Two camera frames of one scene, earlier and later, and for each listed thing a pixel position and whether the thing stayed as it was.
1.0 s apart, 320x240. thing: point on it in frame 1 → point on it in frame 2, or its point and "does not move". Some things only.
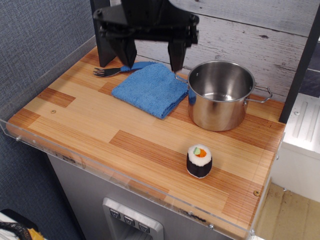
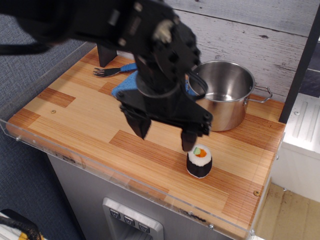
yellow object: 35,235 → 23,236
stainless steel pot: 217,92 does not move
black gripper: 160,20 → 164,96
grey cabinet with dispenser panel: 107,208 does not move
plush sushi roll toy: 199,161 does not move
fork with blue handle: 106,72 does not move
